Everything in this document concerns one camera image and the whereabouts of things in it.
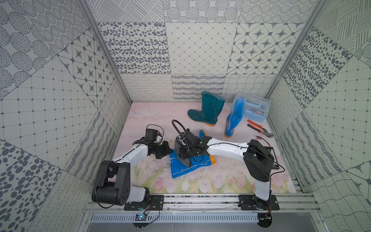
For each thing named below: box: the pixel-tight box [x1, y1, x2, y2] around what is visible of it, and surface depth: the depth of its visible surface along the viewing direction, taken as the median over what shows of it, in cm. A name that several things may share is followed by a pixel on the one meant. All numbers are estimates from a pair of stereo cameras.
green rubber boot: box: [187, 90, 226, 127], surface depth 97 cm
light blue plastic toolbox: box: [231, 92, 271, 123], surface depth 107 cm
